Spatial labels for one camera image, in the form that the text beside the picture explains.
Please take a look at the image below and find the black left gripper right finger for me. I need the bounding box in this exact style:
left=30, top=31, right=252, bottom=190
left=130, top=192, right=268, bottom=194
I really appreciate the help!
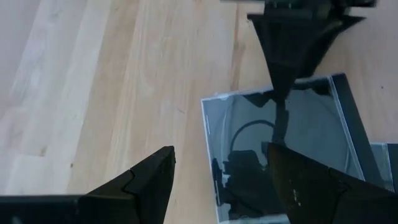
left=266, top=142, right=398, bottom=224

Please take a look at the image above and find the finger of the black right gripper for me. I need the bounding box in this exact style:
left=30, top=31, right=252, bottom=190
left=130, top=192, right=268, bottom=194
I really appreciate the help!
left=247, top=11, right=315, bottom=102
left=298, top=15, right=365, bottom=79

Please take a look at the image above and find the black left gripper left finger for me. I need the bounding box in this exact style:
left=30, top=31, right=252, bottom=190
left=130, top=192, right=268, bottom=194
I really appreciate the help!
left=77, top=145, right=177, bottom=224

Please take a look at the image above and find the clear black-tray CD jewel case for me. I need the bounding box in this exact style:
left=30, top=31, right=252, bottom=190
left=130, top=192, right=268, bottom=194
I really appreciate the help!
left=369, top=142, right=398, bottom=192
left=200, top=73, right=388, bottom=224

